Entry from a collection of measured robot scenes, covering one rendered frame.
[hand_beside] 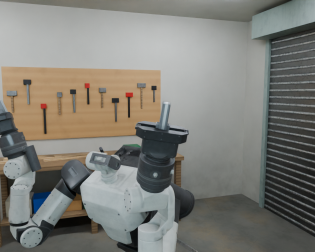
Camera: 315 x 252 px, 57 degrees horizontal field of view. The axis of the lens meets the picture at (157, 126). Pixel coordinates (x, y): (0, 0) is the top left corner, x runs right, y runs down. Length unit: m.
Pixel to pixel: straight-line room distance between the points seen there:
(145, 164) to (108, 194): 0.38
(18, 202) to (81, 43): 3.02
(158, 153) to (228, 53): 4.03
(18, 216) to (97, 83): 2.91
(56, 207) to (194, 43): 3.54
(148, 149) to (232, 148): 4.11
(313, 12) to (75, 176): 2.93
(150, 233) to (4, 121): 0.66
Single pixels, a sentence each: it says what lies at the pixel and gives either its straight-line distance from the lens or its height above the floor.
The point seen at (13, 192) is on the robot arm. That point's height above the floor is 1.29.
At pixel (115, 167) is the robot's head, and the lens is 1.00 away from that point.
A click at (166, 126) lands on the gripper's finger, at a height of 1.57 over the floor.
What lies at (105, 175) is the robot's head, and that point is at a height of 1.36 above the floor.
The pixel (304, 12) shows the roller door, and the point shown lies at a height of 2.48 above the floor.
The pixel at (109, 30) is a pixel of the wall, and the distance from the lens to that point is 4.06.
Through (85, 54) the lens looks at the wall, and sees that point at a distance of 3.98.
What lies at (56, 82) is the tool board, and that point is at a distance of 3.92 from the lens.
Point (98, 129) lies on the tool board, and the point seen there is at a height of 1.15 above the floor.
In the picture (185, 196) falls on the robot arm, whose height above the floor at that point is 1.31.
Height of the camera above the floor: 1.65
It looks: 7 degrees down
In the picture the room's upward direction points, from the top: straight up
